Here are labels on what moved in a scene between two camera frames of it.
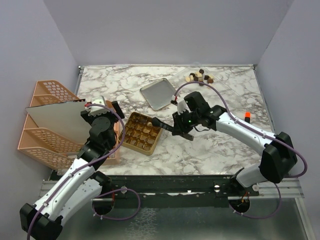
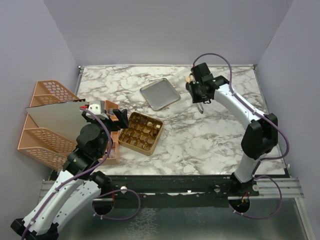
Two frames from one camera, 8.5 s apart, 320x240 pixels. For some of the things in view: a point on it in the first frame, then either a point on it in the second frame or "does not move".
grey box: [63, 120] does not move
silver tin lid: [158, 94] does not move
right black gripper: [179, 128] to [195, 99]
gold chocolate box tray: [141, 135] does not move
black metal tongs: [156, 122] to [200, 107]
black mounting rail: [176, 191] does not move
